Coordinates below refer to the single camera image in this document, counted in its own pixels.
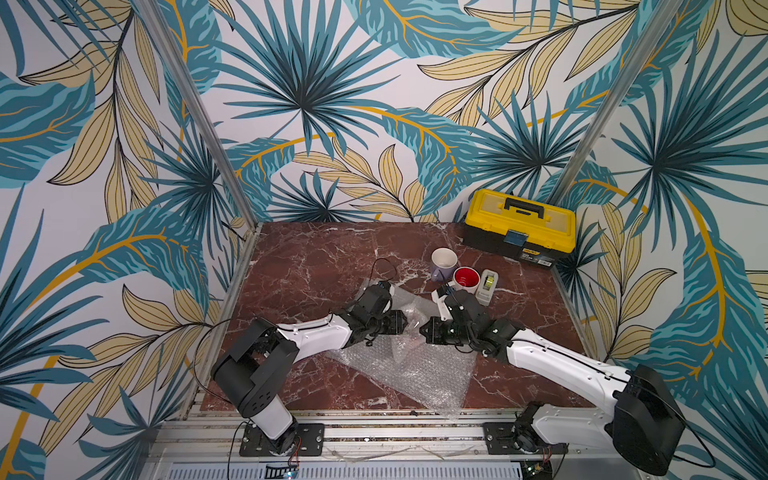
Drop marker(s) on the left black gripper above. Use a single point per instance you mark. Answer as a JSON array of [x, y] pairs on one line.
[[397, 325]]

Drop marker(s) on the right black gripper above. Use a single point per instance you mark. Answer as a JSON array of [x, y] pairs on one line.
[[440, 330]]

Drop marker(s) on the clear bubble wrap sheet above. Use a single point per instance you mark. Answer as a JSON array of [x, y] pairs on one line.
[[437, 377]]

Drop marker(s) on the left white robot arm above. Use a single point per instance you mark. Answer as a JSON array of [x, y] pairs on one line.
[[254, 368]]

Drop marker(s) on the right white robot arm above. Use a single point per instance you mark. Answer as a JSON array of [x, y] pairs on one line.
[[632, 412]]

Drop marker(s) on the white mug red inside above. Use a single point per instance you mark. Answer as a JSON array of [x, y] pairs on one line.
[[465, 278]]

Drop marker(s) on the small green white box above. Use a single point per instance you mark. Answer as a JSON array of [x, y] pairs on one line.
[[486, 287]]

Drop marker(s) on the lavender mug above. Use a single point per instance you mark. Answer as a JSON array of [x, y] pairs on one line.
[[444, 262]]

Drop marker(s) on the yellow black toolbox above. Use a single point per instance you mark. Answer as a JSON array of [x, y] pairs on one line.
[[519, 229]]

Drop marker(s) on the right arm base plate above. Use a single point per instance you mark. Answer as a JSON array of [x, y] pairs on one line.
[[512, 438]]

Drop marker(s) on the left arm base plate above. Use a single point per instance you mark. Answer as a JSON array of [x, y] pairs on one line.
[[300, 439]]

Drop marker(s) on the front aluminium rail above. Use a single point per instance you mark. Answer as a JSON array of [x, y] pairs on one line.
[[395, 444]]

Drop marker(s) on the right aluminium frame post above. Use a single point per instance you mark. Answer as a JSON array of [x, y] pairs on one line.
[[658, 22]]

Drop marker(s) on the aluminium frame post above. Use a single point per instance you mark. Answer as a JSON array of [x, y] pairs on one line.
[[159, 31], [658, 22]]

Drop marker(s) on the left aluminium frame post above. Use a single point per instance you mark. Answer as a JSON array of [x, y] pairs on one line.
[[159, 31]]

